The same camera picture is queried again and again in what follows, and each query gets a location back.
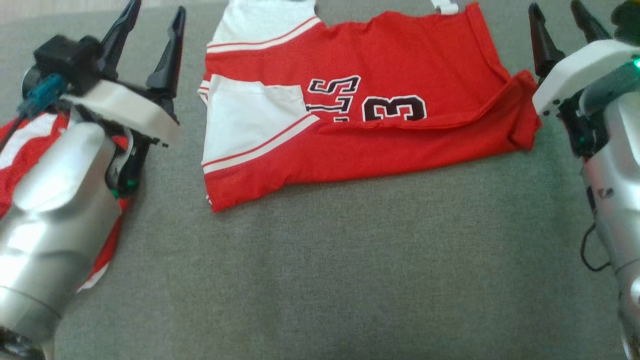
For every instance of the red jersey black number print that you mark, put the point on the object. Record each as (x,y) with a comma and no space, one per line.
(400,65)

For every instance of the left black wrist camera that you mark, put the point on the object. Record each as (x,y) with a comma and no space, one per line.
(65,57)

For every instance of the red garment white trim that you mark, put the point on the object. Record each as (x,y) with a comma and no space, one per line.
(25,140)

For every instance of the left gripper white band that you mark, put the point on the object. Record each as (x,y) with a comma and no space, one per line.
(130,112)

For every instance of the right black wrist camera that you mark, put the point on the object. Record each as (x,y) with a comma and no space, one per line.
(627,22)

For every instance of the grey fabric ottoman cushion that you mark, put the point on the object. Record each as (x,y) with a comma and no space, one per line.
(350,275)

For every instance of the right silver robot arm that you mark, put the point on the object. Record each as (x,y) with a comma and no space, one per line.
(615,200)

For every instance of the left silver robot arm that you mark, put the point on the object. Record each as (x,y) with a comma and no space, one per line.
(55,215)

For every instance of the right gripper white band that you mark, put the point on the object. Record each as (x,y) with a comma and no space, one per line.
(580,67)

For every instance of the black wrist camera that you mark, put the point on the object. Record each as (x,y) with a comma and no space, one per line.
(65,57)
(627,22)

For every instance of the white paper tag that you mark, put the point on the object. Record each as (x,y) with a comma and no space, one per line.
(445,7)

